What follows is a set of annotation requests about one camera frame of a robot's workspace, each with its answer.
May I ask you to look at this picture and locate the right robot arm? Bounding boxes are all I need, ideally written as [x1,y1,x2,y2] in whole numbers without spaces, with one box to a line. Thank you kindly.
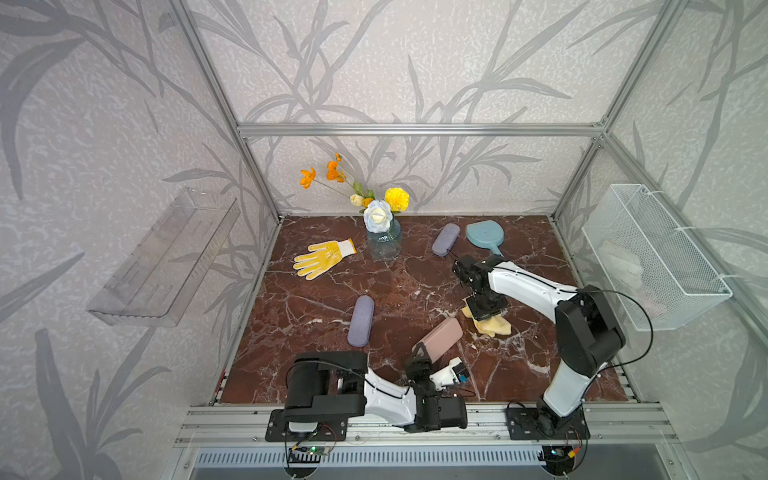
[452,255,626,435]

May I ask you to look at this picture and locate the yellow microfiber cloth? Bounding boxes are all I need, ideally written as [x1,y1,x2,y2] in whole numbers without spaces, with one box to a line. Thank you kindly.
[462,306,512,338]

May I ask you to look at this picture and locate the glass vase with flowers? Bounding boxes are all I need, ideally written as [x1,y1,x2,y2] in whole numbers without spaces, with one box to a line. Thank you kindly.
[299,152,410,261]

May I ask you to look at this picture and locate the aluminium mounting rail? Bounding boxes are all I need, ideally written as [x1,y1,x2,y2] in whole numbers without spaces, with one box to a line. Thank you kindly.
[174,402,681,448]

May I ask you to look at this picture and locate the teal hand mirror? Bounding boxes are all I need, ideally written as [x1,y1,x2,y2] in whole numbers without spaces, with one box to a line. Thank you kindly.
[465,220,505,256]

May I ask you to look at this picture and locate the lavender eyeglass case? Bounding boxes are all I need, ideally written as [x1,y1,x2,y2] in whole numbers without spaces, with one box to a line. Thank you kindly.
[347,295,375,348]
[432,223,461,257]

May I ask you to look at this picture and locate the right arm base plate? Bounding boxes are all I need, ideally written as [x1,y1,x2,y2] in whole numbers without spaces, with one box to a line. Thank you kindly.
[504,403,591,442]

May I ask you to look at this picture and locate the pink eyeglass case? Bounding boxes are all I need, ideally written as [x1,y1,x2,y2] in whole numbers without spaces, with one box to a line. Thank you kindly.
[412,318,463,363]

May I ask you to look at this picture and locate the white wire mesh basket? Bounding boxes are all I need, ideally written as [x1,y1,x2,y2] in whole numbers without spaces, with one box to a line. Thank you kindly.
[582,184,732,331]

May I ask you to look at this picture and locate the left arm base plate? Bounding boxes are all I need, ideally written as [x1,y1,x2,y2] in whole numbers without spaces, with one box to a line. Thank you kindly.
[265,409,348,443]

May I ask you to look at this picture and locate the clear acrylic wall shelf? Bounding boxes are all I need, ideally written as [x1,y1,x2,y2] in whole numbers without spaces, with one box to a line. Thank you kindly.
[86,187,241,327]

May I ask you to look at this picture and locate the yellow work glove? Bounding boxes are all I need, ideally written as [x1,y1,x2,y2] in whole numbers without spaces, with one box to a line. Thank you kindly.
[293,239,357,281]

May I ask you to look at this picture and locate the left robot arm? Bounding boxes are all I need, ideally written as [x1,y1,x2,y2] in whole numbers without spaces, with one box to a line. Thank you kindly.
[265,342,468,443]

